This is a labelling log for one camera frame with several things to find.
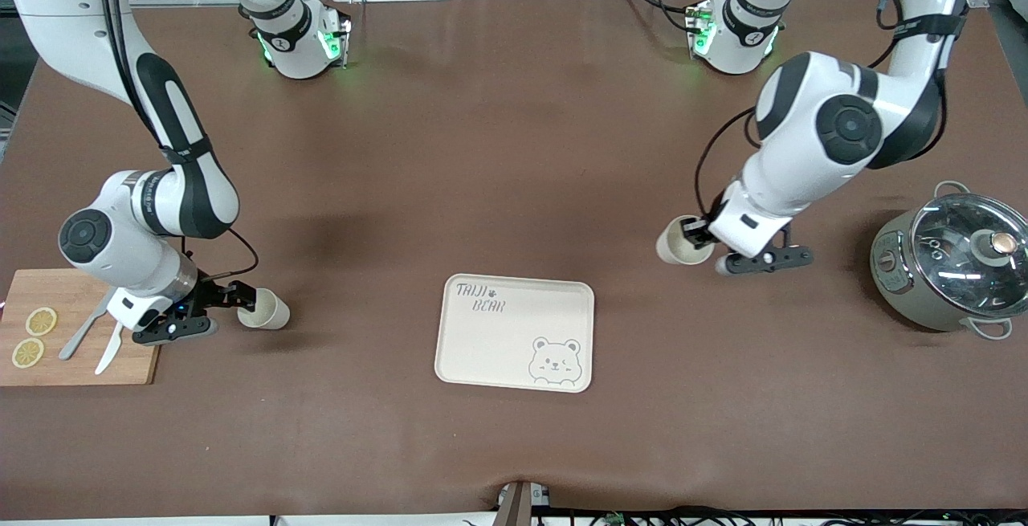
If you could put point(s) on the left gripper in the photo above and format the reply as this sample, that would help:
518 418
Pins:
699 231

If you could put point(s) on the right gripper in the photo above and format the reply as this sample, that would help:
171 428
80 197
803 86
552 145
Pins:
207 293

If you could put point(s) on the white paper cup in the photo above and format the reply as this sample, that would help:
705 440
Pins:
273 313
671 246

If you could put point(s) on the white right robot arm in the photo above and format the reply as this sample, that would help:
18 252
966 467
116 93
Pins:
128 253

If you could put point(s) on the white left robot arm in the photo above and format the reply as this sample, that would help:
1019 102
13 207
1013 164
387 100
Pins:
803 165

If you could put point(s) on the cream bear print tray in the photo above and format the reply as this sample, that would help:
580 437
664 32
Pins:
498 349

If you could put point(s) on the white plastic knife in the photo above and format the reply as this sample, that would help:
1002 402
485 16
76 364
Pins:
108 353

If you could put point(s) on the grey plastic knife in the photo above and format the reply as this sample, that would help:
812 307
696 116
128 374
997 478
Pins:
80 337

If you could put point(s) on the bamboo cutting board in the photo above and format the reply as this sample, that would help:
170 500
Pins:
48 285

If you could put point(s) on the lemon slice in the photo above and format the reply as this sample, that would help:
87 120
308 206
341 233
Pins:
41 321
28 353

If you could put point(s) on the grey cooking pot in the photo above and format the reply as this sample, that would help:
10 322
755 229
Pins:
891 289

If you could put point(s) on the glass pot lid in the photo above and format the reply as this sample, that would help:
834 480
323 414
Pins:
964 277

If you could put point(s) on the grey table edge post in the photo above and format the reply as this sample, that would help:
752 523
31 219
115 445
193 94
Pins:
518 506

